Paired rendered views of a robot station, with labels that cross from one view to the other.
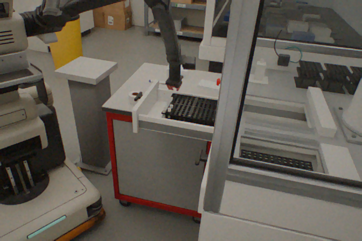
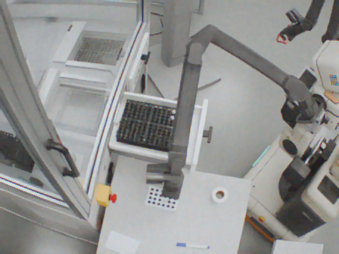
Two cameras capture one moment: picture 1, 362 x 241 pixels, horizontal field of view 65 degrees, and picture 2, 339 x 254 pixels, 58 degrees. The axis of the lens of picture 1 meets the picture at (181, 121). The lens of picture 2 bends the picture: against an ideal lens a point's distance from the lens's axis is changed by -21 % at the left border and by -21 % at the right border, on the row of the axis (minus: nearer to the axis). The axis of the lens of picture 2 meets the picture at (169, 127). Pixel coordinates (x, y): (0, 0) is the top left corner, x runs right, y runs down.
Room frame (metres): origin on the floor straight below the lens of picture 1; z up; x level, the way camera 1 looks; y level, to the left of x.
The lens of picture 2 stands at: (1.72, -0.03, 2.20)
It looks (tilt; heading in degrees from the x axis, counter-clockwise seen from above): 62 degrees down; 175
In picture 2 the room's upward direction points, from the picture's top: 6 degrees clockwise
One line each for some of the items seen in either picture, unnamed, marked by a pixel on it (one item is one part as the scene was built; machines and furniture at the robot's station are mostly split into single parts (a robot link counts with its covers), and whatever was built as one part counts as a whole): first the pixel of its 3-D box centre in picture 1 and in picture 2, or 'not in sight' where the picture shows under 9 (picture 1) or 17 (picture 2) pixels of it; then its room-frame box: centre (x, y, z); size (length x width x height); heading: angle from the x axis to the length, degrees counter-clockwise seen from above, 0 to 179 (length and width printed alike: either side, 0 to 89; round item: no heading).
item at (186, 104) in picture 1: (192, 113); (148, 126); (1.02, -0.04, 0.87); 0.22 x 0.18 x 0.06; 79
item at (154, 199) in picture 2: not in sight; (162, 199); (1.29, 0.01, 0.78); 0.12 x 0.08 x 0.04; 77
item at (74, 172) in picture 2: not in sight; (65, 161); (1.42, -0.23, 1.45); 0.05 x 0.03 x 0.19; 79
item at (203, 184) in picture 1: (210, 167); (139, 60); (0.68, -0.10, 0.87); 0.29 x 0.02 x 0.11; 169
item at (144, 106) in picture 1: (147, 104); (199, 136); (1.05, 0.15, 0.87); 0.29 x 0.02 x 0.11; 169
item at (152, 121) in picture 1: (194, 114); (146, 127); (1.01, -0.05, 0.86); 0.40 x 0.26 x 0.06; 79
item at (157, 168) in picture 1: (172, 141); (168, 247); (1.45, 0.05, 0.38); 0.62 x 0.58 x 0.76; 169
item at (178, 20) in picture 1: (172, 22); not in sight; (5.10, 0.28, 0.22); 0.40 x 0.30 x 0.17; 76
